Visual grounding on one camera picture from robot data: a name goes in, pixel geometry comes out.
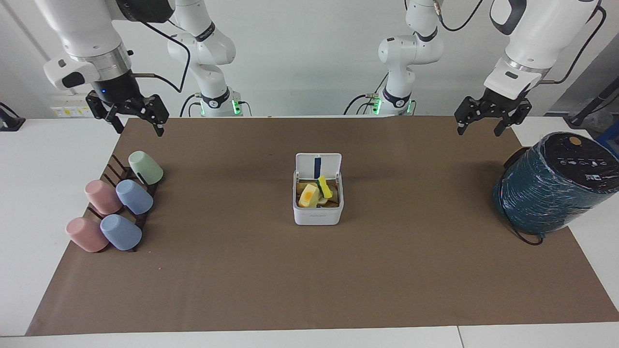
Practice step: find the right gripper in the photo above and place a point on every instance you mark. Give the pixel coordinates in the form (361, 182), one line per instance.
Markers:
(116, 92)

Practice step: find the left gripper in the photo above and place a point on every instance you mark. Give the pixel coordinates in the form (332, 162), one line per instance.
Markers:
(500, 106)

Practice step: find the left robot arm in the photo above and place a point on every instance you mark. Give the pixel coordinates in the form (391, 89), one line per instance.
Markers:
(541, 34)

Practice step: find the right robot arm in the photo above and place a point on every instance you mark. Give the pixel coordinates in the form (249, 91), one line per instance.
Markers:
(82, 29)

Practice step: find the round teal bin black lid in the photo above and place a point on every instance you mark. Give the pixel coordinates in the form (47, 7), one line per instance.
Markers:
(551, 193)

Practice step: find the white square box open lid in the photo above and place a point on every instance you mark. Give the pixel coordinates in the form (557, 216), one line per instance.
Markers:
(317, 216)

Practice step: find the green cup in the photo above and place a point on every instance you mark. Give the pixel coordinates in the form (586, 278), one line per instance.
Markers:
(146, 167)

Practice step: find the dark brown cup rack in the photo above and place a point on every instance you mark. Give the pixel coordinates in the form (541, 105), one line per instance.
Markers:
(116, 169)

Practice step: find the blue cup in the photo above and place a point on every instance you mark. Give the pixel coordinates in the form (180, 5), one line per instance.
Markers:
(121, 232)
(135, 196)

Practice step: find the pink cup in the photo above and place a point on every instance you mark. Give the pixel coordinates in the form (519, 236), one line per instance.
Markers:
(86, 234)
(102, 196)

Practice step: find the black stand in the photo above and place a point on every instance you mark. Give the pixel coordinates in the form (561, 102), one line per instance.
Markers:
(592, 108)
(9, 121)

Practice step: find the blue object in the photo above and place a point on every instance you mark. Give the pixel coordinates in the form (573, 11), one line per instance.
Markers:
(610, 140)

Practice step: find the yellow green sponge piece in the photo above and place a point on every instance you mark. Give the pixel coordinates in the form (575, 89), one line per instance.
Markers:
(324, 186)

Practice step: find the blue tape strip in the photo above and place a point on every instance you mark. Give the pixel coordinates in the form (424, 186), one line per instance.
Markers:
(317, 166)

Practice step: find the yellow foam piece orange spot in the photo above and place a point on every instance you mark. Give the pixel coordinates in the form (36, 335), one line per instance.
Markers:
(308, 196)

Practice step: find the white wall socket strip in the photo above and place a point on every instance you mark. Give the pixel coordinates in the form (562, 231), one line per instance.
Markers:
(70, 107)

